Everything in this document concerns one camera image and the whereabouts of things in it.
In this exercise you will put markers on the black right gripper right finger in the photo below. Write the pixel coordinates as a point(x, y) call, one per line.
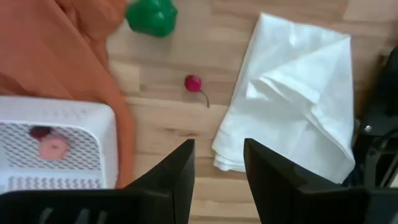
point(267, 180)

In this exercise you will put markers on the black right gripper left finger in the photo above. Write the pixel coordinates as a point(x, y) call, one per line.
point(177, 174)

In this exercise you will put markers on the red toy cherry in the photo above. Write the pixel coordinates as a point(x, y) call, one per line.
point(192, 83)

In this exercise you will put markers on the pink toy peach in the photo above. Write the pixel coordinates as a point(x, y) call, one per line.
point(53, 149)

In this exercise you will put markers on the dark red toy fruit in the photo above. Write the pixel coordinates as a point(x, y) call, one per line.
point(39, 132)

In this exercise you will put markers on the green toy bell pepper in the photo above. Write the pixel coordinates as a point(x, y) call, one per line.
point(152, 17)

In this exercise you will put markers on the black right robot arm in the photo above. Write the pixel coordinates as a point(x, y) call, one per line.
point(382, 109)

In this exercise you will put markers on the white folded cloth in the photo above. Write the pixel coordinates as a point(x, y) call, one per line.
point(295, 93)

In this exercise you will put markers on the white perforated plastic basket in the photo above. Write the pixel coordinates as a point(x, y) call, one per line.
point(77, 112)

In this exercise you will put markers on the orange cloth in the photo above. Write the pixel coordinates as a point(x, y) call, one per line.
point(46, 46)

